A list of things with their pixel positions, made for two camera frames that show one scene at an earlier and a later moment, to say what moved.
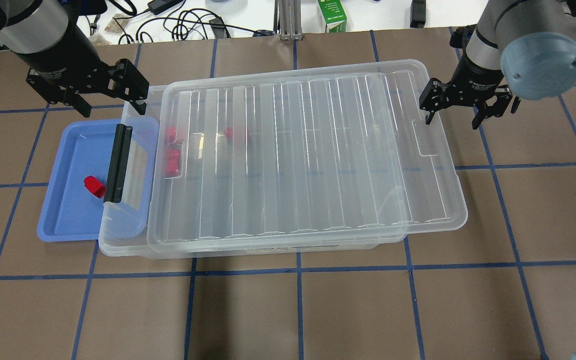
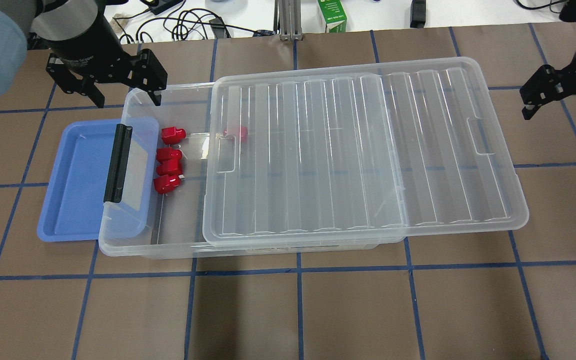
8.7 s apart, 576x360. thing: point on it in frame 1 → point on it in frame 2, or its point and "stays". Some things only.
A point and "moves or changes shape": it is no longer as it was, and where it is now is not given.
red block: x=170 y=134 → x=163 y=154
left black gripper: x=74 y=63 → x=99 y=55
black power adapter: x=158 y=6 stays
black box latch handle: x=118 y=163 stays
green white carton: x=334 y=15 stays
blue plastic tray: x=71 y=211 stays
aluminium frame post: x=287 y=20 stays
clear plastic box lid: x=318 y=155 moves or changes shape
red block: x=94 y=186 → x=171 y=135
